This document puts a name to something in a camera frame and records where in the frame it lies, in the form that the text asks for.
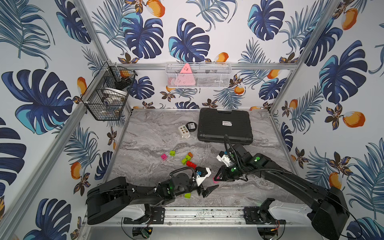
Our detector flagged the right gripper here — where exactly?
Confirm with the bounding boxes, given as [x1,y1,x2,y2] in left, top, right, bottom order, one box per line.
[211,161,245,182]

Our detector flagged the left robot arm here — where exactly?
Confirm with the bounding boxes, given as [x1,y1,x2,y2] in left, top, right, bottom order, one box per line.
[86,167,219,225]

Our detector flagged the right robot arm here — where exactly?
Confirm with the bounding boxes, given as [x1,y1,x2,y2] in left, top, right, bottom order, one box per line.
[214,135,351,240]

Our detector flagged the red long lego brick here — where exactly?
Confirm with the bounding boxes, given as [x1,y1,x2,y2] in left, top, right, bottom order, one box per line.
[186,161,197,169]

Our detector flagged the black plastic tool case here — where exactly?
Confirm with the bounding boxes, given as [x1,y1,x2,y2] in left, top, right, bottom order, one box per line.
[197,108,254,145]

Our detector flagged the white remote control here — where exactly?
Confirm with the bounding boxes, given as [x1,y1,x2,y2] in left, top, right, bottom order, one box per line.
[178,125,191,139]

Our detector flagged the black round tape measure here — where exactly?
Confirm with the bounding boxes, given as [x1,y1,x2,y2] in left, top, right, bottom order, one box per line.
[186,122,197,132]

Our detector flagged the pink triangle card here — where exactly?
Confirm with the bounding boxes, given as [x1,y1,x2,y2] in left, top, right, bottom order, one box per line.
[174,63,196,87]

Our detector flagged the aluminium front rail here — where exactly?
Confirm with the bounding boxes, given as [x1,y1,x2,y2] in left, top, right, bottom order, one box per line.
[82,206,328,227]

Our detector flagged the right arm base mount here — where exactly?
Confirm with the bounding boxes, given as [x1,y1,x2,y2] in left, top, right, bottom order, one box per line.
[243,207,287,225]

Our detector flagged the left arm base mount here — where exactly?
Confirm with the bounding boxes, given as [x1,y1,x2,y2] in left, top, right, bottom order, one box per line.
[122,205,166,225]

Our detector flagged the clear wall tray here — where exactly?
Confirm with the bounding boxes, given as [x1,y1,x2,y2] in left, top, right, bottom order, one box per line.
[165,63,232,89]

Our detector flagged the black wire basket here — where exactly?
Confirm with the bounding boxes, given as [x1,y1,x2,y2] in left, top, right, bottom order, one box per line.
[81,62,138,121]

